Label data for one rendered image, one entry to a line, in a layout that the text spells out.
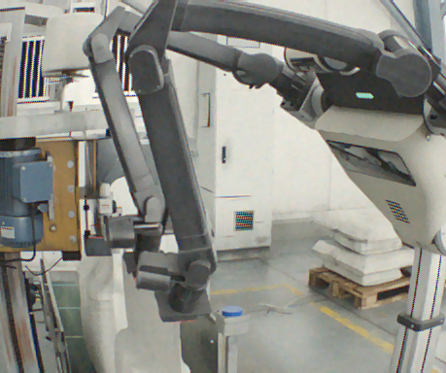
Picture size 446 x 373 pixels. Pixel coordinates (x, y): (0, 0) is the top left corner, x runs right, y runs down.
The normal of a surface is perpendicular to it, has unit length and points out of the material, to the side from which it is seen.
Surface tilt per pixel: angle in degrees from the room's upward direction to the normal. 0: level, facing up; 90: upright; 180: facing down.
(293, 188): 90
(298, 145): 90
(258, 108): 90
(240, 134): 90
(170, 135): 116
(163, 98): 124
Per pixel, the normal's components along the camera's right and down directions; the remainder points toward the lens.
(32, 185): 0.71, 0.11
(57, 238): 0.34, 0.14
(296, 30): 0.05, 0.53
